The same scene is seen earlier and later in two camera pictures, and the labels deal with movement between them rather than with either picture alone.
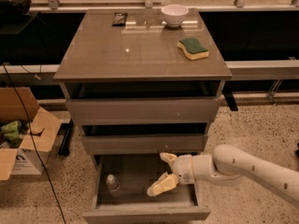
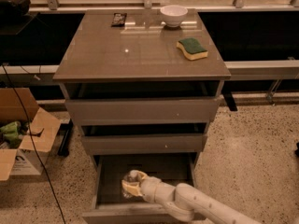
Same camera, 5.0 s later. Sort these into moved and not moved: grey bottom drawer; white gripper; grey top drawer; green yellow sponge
Moved: white gripper
Not moved: grey bottom drawer; grey top drawer; green yellow sponge
